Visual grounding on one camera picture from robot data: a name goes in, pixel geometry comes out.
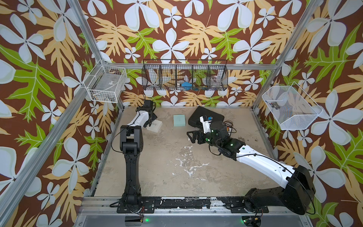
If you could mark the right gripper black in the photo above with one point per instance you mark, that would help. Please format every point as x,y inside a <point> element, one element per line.
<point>200,133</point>

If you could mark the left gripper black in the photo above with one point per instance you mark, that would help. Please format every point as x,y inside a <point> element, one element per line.
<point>154,117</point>

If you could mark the white drawer jewelry box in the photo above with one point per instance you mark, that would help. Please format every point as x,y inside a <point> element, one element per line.
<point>155,126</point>

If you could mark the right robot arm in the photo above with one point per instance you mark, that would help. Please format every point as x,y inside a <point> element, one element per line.
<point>295,189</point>

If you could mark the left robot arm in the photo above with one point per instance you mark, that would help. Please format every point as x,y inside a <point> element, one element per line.
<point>131,146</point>

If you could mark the black plastic tool case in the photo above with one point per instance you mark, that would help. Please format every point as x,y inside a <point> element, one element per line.
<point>194,120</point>

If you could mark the yellow multimeter with leads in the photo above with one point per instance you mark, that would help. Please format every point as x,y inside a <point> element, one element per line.
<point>229,126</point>

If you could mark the blue object in basket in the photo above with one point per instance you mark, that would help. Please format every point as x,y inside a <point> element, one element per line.
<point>186,86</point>

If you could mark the dark small object in basket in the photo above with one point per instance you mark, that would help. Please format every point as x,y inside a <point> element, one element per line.
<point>275,105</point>

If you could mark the white mesh basket right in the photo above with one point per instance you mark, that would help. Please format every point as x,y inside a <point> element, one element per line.
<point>298,110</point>

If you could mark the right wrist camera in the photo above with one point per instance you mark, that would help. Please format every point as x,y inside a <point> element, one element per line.
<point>206,122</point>

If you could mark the black wire basket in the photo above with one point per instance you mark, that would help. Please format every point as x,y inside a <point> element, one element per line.
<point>169,74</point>

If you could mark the white wire basket left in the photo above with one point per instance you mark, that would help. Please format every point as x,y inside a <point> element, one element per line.
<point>105,82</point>

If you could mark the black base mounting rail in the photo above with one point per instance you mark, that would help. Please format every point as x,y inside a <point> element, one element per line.
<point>149,205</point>

